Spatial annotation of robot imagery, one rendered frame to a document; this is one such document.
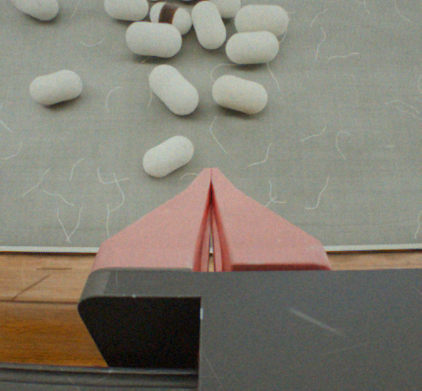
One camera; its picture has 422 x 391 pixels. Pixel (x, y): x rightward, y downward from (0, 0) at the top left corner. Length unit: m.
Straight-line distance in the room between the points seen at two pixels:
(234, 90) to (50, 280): 0.15
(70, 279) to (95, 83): 0.13
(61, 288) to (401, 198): 0.22
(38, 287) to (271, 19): 0.22
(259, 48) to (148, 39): 0.07
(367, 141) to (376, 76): 0.05
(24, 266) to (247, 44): 0.20
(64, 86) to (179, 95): 0.08
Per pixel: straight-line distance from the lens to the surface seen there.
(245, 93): 0.19
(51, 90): 0.22
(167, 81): 0.19
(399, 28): 0.29
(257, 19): 0.22
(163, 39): 0.21
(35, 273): 0.20
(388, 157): 0.23
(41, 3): 0.26
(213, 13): 0.22
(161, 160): 0.17
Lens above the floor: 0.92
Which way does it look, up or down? 77 degrees down
